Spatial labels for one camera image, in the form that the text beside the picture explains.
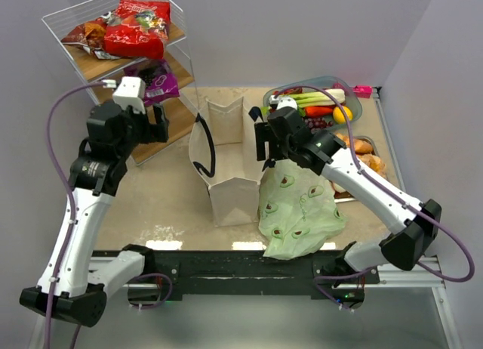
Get pink plastic clip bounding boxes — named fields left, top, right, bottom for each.
left=352, top=85, right=373, bottom=98

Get orange carrot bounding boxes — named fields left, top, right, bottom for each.
left=304, top=106, right=334, bottom=118

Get green white leek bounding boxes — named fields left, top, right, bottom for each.
left=260, top=88, right=346, bottom=116

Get clear teal produce container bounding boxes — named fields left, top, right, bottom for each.
left=262, top=76, right=362, bottom=131

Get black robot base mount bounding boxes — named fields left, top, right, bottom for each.
left=90, top=246, right=380, bottom=303

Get white wire wooden shelf rack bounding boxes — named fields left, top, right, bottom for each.
left=41, top=0, right=204, bottom=166

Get green avocado print bag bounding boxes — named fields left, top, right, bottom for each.
left=259, top=160, right=346, bottom=261

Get large sugared cruller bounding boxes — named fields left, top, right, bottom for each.
left=358, top=154, right=386, bottom=178

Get purple grape bunch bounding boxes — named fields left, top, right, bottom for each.
left=303, top=117, right=334, bottom=133

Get red snack bag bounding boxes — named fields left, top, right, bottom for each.
left=103, top=0, right=171, bottom=60

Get metal pastry tray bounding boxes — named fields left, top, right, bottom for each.
left=331, top=137, right=387, bottom=202

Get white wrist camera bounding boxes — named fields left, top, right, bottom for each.
left=269, top=95, right=298, bottom=111
left=112, top=76, right=146, bottom=115

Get purple snack bag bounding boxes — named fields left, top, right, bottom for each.
left=124, top=59, right=180, bottom=106

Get long bread loaf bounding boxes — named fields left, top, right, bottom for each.
left=335, top=133, right=374, bottom=155

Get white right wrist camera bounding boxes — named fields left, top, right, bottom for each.
left=269, top=95, right=298, bottom=111

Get yellow lemon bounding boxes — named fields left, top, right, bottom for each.
left=332, top=106, right=353, bottom=125

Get beige canvas tote bag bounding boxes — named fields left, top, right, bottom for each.
left=189, top=97, right=263, bottom=227

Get brown chip bag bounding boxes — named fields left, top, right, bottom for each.
left=61, top=18, right=114, bottom=60

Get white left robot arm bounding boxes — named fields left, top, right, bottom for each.
left=20, top=100, right=169, bottom=327

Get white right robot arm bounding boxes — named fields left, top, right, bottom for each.
left=254, top=107, right=441, bottom=280

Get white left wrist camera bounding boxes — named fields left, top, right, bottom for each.
left=112, top=76, right=146, bottom=115

